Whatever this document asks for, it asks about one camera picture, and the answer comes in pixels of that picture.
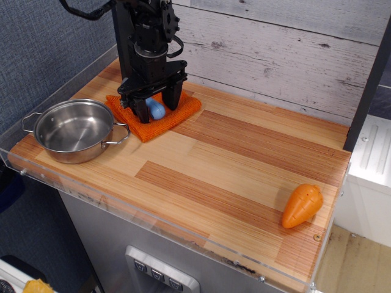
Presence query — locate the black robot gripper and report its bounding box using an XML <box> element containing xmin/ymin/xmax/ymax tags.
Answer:
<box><xmin>118</xmin><ymin>45</ymin><xmax>187</xmax><ymax>123</ymax></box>

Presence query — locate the blue and grey toy spoon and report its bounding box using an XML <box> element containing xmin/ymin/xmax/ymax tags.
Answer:
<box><xmin>145</xmin><ymin>97</ymin><xmax>166</xmax><ymax>120</ymax></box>

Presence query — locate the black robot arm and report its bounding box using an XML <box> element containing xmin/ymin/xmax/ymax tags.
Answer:
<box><xmin>112</xmin><ymin>1</ymin><xmax>187</xmax><ymax>123</ymax></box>

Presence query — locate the orange knitted rag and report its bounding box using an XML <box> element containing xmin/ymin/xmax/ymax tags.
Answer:
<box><xmin>104</xmin><ymin>92</ymin><xmax>202</xmax><ymax>143</ymax></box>

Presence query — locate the stainless steel pot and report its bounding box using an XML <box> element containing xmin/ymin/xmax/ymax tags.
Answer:
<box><xmin>21</xmin><ymin>99</ymin><xmax>131</xmax><ymax>164</ymax></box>

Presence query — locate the silver toy fridge cabinet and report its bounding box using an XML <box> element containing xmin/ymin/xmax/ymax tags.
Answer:
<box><xmin>61</xmin><ymin>192</ymin><xmax>314</xmax><ymax>292</ymax></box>

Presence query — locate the silver dispenser button panel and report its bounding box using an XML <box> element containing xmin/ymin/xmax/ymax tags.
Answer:
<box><xmin>125</xmin><ymin>245</ymin><xmax>200</xmax><ymax>292</ymax></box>

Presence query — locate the orange toy carrot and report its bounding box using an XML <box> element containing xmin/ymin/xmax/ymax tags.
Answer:
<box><xmin>282</xmin><ymin>184</ymin><xmax>323</xmax><ymax>229</ymax></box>

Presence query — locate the yellow object at corner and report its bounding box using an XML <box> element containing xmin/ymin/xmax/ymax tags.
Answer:
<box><xmin>23</xmin><ymin>279</ymin><xmax>54</xmax><ymax>293</ymax></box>

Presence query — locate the white ribbed side box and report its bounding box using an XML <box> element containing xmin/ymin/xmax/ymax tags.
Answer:
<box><xmin>334</xmin><ymin>115</ymin><xmax>390</xmax><ymax>247</ymax></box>

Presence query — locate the dark left shelf post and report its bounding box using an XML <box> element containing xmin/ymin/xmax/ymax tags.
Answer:
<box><xmin>112</xmin><ymin>1</ymin><xmax>134</xmax><ymax>80</ymax></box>

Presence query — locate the dark shelf post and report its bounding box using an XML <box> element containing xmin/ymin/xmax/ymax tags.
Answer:
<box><xmin>331</xmin><ymin>1</ymin><xmax>390</xmax><ymax>151</ymax></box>
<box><xmin>112</xmin><ymin>1</ymin><xmax>134</xmax><ymax>80</ymax></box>

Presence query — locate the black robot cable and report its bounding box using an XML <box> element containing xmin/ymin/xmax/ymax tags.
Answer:
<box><xmin>59</xmin><ymin>0</ymin><xmax>112</xmax><ymax>21</ymax></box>

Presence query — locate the clear acrylic guard rail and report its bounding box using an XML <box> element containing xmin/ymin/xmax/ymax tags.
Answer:
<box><xmin>0</xmin><ymin>45</ymin><xmax>352</xmax><ymax>293</ymax></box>

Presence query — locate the dark right shelf post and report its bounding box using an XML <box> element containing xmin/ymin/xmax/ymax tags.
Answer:
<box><xmin>331</xmin><ymin>1</ymin><xmax>390</xmax><ymax>151</ymax></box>

